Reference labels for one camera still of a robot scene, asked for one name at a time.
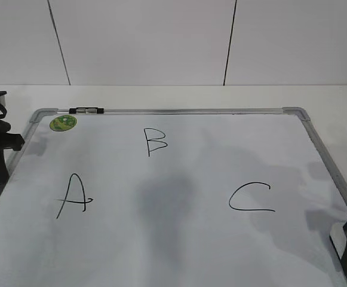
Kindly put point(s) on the white board with grey frame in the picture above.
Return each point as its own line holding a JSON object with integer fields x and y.
{"x": 243, "y": 197}

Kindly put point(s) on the round green magnet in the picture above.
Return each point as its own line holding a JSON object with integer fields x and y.
{"x": 63, "y": 123}

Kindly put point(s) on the white board eraser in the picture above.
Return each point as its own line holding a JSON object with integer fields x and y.
{"x": 338, "y": 239}

